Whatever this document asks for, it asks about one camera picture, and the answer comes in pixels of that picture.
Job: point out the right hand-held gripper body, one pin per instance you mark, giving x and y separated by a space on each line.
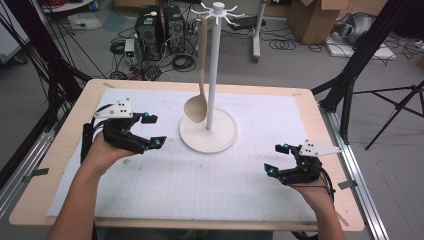
308 166

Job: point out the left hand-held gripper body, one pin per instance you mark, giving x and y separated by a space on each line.
115 111

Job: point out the wooden spoon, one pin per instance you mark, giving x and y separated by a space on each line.
196 107

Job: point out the white hook rack stand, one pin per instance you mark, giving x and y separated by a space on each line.
211 100

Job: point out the person's right hand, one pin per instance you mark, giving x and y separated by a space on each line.
313 195

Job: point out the person's left hand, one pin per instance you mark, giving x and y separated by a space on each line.
100 156

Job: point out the grey metal clamp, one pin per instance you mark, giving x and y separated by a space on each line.
35 173
347 184

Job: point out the white grid mat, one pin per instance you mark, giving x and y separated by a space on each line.
200 180

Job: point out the small white power box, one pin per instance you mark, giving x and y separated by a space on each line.
129 47

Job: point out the black computer tower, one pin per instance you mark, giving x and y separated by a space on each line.
149 33
174 30

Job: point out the black tripod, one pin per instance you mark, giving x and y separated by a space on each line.
398 106

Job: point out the white stand leg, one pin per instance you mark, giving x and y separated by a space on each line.
256 40

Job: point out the white foam board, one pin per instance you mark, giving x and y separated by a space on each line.
363 51

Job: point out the cardboard box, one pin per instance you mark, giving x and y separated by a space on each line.
311 21

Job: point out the grey rounded device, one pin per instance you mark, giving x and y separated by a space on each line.
355 28

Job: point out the aluminium rail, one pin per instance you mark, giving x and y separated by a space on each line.
361 186
23 166

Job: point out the black metal frame post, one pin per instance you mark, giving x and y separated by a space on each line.
46 60
363 50

